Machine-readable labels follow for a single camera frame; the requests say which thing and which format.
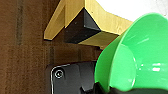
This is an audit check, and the yellow gaming table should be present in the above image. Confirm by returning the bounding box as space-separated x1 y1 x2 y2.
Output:
43 0 168 51

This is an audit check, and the green plate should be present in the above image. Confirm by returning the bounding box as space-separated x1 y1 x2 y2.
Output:
94 12 168 94

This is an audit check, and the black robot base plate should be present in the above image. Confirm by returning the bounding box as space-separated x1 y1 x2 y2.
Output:
49 61 101 94

